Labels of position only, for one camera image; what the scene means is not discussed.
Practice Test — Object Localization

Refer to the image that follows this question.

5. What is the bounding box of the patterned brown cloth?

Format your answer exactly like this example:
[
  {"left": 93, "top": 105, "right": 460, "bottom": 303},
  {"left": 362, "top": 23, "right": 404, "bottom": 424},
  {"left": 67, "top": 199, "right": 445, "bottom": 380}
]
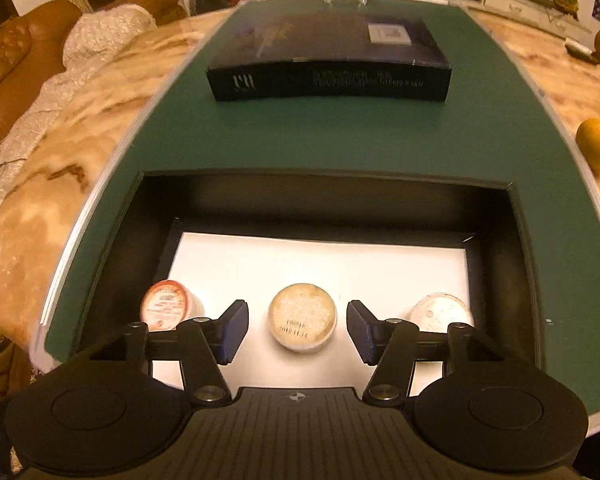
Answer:
[{"left": 0, "top": 310, "right": 48, "bottom": 480}]

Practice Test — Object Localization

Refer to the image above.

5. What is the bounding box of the black box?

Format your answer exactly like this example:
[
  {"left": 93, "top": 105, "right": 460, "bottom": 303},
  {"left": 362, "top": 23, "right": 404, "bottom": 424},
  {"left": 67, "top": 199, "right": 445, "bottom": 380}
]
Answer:
[{"left": 72, "top": 170, "right": 546, "bottom": 378}]

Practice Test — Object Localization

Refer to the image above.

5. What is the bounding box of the orange fruit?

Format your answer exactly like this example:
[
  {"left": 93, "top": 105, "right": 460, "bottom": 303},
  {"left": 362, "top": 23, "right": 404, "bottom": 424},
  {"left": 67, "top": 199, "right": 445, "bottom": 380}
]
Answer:
[{"left": 576, "top": 118, "right": 600, "bottom": 172}]

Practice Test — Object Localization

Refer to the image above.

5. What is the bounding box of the white low cabinet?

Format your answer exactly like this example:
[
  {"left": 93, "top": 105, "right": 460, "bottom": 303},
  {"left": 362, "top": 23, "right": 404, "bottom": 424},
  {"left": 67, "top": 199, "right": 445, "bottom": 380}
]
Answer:
[{"left": 260, "top": 0, "right": 596, "bottom": 36}]

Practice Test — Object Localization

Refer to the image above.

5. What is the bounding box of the orange lid round jar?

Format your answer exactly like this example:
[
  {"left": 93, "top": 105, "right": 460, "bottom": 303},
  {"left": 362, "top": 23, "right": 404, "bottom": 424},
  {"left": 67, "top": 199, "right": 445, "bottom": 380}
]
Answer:
[{"left": 140, "top": 280, "right": 206, "bottom": 332}]

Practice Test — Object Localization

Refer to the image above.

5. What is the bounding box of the green desk mat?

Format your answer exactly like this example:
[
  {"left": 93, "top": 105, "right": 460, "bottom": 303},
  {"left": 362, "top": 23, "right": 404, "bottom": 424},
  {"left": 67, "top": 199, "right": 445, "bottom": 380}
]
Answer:
[{"left": 30, "top": 0, "right": 600, "bottom": 413}]

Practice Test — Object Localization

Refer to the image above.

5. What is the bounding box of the beige lid round jar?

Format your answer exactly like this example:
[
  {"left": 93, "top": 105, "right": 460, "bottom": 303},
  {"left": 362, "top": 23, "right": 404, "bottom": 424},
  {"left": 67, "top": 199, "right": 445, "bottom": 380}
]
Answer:
[{"left": 268, "top": 282, "right": 339, "bottom": 354}]

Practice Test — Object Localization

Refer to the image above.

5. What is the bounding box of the dark flat box lid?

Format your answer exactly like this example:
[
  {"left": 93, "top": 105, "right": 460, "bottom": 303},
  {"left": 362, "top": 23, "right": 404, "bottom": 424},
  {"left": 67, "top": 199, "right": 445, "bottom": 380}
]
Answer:
[{"left": 206, "top": 10, "right": 453, "bottom": 104}]

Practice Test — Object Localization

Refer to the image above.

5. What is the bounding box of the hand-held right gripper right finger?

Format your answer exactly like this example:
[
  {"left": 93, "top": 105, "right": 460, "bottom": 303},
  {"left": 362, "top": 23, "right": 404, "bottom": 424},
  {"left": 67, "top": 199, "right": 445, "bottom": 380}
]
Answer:
[{"left": 346, "top": 300, "right": 511, "bottom": 408}]

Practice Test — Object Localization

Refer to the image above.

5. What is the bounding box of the brown leather sofa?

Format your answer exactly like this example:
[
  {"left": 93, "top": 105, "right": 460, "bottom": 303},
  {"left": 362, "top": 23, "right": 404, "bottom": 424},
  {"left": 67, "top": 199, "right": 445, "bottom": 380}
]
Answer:
[{"left": 0, "top": 0, "right": 186, "bottom": 163}]

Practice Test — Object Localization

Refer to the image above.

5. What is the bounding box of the white lid round jar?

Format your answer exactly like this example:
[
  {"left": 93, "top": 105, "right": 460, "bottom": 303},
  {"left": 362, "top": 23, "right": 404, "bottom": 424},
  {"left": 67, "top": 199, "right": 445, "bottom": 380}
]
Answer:
[{"left": 409, "top": 292, "right": 475, "bottom": 336}]

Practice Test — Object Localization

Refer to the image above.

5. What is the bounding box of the marble desktop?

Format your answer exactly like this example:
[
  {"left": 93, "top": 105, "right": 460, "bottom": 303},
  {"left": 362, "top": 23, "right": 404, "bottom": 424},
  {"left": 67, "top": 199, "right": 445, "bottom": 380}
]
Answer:
[{"left": 0, "top": 0, "right": 600, "bottom": 441}]

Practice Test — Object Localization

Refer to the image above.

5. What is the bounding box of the white lace cloth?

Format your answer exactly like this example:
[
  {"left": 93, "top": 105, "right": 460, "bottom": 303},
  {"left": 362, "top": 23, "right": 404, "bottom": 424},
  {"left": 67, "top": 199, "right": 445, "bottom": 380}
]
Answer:
[{"left": 0, "top": 7, "right": 158, "bottom": 226}]

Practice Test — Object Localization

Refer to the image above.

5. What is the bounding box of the black remote control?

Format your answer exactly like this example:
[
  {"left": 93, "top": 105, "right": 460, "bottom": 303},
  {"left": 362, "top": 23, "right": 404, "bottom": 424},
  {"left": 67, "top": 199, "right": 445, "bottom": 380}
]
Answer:
[{"left": 565, "top": 40, "right": 600, "bottom": 64}]

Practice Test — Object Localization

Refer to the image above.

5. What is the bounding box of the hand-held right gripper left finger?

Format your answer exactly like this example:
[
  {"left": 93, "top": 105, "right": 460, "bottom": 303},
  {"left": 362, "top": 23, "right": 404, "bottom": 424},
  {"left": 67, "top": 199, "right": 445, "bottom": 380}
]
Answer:
[{"left": 89, "top": 299, "right": 251, "bottom": 408}]

